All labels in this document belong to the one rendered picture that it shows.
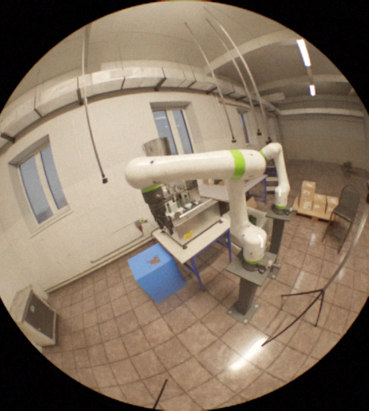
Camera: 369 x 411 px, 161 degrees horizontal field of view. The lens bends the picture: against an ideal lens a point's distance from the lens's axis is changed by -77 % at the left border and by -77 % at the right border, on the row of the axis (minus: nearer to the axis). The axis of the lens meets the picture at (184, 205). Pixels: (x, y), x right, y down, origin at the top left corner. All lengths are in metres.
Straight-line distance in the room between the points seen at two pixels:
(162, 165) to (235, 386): 1.79
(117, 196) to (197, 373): 2.90
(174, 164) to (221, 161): 0.15
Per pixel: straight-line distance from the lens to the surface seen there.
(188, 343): 1.67
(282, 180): 1.41
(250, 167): 0.49
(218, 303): 1.75
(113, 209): 2.67
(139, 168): 0.39
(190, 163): 0.41
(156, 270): 1.51
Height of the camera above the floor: 1.61
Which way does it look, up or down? 22 degrees down
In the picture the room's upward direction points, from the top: 16 degrees counter-clockwise
